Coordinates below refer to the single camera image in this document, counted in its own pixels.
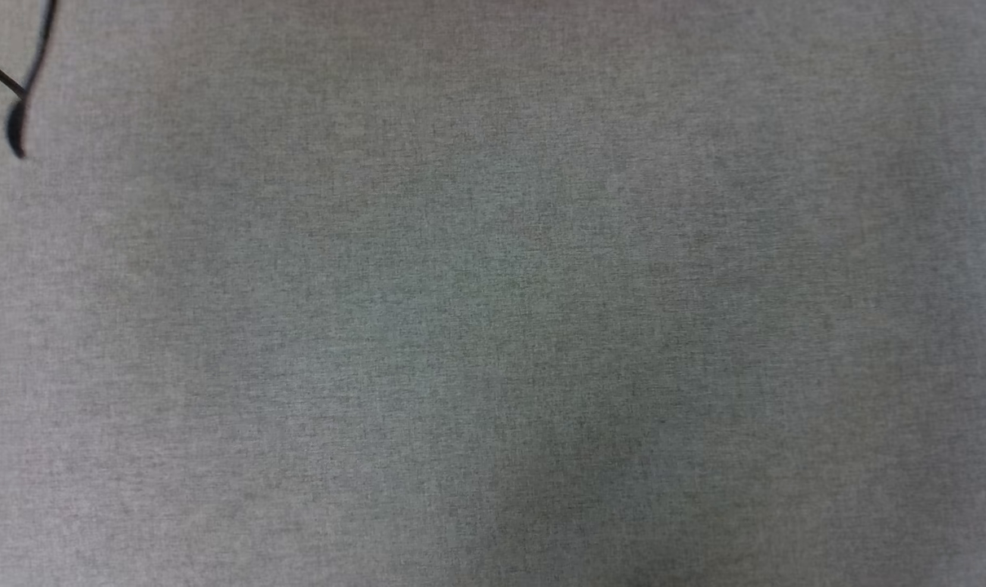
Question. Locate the grey fabric sofa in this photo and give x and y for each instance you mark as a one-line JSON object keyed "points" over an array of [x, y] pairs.
{"points": [[509, 310]]}

